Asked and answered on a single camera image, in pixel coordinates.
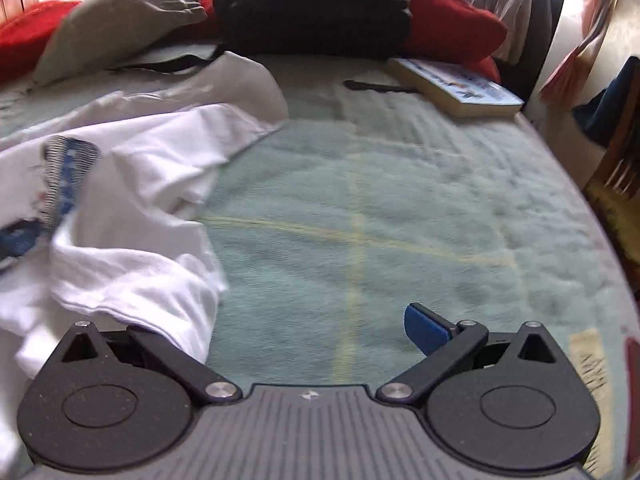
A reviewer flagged dark blue garment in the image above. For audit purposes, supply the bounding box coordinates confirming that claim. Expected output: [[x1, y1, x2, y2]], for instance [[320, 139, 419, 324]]
[[572, 55, 640, 148]]

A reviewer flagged paperback book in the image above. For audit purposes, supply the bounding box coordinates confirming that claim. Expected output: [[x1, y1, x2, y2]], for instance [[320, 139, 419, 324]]
[[385, 57, 526, 120]]

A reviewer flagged wooden chair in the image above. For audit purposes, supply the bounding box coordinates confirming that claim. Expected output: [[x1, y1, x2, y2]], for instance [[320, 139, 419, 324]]
[[582, 55, 640, 271]]

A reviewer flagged short black strap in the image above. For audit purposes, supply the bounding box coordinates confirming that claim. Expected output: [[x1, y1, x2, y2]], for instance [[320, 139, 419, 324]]
[[344, 79, 418, 95]]

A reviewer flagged red cushion behind backpack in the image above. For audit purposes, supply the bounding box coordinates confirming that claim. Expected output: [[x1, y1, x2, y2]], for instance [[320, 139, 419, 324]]
[[182, 0, 508, 86]]

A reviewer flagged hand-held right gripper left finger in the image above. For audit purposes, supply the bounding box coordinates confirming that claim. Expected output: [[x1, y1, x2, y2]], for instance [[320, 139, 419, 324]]
[[59, 321, 243, 406]]

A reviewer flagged white printed t-shirt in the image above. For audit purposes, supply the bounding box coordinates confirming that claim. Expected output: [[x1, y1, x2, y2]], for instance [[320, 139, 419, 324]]
[[0, 52, 288, 461]]

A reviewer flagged hanging dark garment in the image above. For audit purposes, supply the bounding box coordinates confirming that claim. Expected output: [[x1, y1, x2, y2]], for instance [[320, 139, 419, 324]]
[[500, 0, 565, 103]]

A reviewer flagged pink curtain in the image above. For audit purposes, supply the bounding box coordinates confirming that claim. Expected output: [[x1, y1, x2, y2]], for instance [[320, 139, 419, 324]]
[[540, 0, 626, 106]]

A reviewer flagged grey pillow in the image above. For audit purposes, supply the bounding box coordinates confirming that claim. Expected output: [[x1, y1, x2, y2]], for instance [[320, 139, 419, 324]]
[[32, 0, 223, 86]]

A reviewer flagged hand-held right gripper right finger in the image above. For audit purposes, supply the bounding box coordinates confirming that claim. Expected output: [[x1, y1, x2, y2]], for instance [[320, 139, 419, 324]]
[[376, 302, 571, 406]]

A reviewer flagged black backpack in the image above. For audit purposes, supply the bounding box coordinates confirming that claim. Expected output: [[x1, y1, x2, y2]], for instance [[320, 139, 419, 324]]
[[107, 0, 413, 73]]

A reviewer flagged red pillow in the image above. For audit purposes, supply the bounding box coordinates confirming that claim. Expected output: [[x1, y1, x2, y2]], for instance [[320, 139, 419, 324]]
[[0, 0, 81, 83]]

